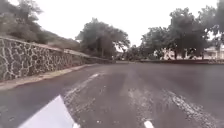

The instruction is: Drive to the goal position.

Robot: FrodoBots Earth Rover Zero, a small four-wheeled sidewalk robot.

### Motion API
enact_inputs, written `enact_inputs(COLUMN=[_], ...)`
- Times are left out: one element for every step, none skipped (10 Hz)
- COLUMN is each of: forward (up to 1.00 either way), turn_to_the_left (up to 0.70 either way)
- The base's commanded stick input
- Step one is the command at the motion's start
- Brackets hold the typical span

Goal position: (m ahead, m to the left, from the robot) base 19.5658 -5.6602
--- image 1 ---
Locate rough stone wall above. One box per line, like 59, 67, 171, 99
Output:
0, 35, 113, 83

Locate trees behind stone wall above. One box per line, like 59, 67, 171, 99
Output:
0, 0, 81, 52

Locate row of trees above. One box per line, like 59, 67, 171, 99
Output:
124, 0, 224, 62

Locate broad dark tree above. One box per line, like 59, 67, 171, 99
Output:
75, 17, 131, 60

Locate low stone kerb wall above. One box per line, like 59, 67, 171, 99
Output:
114, 58, 224, 65

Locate grey asphalt road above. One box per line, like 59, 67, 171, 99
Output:
0, 62, 224, 128

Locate pale building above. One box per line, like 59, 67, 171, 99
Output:
203, 45, 224, 61

